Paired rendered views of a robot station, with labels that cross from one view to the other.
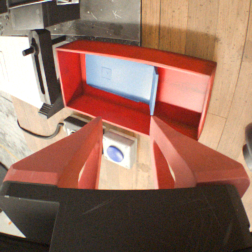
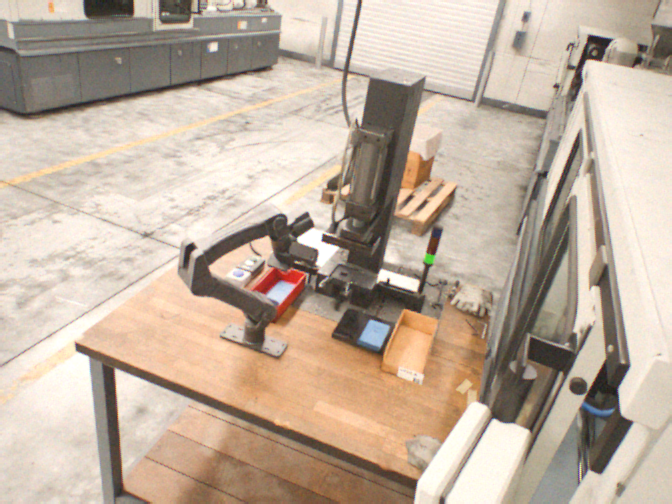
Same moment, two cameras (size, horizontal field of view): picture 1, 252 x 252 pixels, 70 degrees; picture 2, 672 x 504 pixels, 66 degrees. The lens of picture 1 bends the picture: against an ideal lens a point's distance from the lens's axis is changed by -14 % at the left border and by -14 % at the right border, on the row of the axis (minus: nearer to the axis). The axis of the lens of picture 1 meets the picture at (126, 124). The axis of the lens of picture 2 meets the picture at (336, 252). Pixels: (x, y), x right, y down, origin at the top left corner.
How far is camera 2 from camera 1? 147 cm
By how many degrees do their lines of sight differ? 35
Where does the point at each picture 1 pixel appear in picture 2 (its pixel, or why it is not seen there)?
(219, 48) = (280, 326)
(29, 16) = (326, 269)
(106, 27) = (304, 298)
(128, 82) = (275, 295)
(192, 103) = not seen: hidden behind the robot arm
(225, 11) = (295, 331)
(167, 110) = not seen: hidden behind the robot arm
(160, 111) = not seen: hidden behind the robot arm
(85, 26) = (309, 292)
